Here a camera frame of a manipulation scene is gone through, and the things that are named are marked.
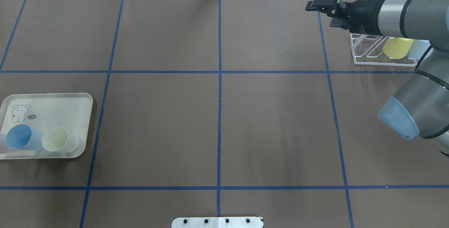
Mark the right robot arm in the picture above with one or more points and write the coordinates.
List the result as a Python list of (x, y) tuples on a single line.
[(417, 29)]

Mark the light blue plastic cup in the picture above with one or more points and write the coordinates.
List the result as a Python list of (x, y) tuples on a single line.
[(418, 48)]

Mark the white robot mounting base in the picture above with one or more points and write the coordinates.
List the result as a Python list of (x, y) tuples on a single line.
[(218, 222)]

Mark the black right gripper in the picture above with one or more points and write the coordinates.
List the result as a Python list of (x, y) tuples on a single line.
[(364, 14)]

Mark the cream plastic tray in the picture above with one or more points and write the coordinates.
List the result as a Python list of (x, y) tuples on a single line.
[(42, 111)]

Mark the white wire cup rack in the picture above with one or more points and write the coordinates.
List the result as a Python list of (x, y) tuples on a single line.
[(368, 50)]

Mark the blue plastic cup on tray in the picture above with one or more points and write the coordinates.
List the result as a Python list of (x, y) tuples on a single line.
[(24, 137)]

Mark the pale green plastic cup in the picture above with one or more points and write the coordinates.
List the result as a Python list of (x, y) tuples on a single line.
[(60, 139)]

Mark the yellow plastic cup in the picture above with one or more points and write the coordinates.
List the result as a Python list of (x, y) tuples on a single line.
[(397, 48)]

